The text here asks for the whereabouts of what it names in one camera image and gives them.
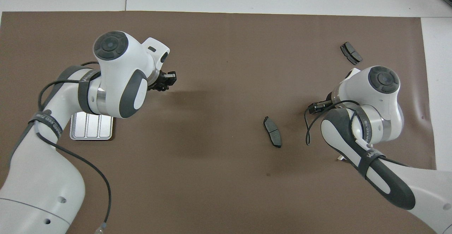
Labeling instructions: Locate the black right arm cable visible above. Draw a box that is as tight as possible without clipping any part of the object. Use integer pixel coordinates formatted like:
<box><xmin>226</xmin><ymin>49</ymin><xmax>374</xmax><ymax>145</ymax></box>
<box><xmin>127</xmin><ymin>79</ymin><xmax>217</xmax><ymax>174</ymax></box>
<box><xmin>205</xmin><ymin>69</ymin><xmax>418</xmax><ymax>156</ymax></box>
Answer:
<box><xmin>305</xmin><ymin>100</ymin><xmax>410</xmax><ymax>167</ymax></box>

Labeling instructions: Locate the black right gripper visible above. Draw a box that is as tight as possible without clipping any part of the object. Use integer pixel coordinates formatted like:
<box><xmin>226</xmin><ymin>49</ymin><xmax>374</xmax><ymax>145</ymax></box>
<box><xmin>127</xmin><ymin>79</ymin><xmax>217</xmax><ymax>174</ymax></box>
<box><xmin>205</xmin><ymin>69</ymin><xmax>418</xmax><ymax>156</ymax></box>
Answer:
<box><xmin>309</xmin><ymin>100</ymin><xmax>334</xmax><ymax>114</ymax></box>

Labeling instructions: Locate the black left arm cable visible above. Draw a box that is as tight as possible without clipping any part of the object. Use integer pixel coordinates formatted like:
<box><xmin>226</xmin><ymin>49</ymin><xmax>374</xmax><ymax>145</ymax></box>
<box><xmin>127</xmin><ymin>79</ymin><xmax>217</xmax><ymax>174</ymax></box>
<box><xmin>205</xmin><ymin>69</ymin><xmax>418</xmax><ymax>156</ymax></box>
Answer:
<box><xmin>37</xmin><ymin>61</ymin><xmax>112</xmax><ymax>233</ymax></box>

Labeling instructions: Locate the silver metal tray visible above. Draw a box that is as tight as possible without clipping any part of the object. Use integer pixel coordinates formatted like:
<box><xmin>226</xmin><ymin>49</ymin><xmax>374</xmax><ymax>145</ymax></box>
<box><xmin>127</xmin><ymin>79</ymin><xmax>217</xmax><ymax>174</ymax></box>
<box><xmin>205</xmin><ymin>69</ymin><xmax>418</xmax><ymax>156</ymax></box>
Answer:
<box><xmin>70</xmin><ymin>112</ymin><xmax>114</xmax><ymax>141</ymax></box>

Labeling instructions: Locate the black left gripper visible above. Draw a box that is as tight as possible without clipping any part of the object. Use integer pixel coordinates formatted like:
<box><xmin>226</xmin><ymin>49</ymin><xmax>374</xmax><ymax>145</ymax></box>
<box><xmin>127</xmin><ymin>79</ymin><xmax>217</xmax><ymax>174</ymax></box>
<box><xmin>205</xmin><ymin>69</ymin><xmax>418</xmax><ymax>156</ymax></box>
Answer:
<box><xmin>148</xmin><ymin>71</ymin><xmax>177</xmax><ymax>92</ymax></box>

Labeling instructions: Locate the dark grey brake pad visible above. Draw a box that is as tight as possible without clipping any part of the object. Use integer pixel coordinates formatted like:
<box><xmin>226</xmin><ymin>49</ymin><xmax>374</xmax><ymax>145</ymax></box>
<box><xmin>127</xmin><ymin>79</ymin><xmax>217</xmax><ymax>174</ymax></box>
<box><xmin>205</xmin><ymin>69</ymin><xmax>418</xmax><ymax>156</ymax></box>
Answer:
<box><xmin>263</xmin><ymin>116</ymin><xmax>283</xmax><ymax>148</ymax></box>
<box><xmin>340</xmin><ymin>42</ymin><xmax>363</xmax><ymax>65</ymax></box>

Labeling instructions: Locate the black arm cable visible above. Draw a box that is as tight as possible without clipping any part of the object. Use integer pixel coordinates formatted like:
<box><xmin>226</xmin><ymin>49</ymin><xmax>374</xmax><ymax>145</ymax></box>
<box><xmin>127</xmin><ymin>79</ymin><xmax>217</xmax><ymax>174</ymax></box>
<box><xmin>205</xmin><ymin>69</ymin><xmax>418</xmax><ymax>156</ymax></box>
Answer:
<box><xmin>305</xmin><ymin>100</ymin><xmax>410</xmax><ymax>167</ymax></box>
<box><xmin>37</xmin><ymin>61</ymin><xmax>112</xmax><ymax>233</ymax></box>

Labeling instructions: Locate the brown table mat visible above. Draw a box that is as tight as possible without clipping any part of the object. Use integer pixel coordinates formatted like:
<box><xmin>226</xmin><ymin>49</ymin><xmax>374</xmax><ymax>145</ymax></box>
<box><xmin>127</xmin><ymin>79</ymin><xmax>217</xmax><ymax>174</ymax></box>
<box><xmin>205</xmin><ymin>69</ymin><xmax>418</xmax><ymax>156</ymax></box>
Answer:
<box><xmin>0</xmin><ymin>11</ymin><xmax>438</xmax><ymax>234</ymax></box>

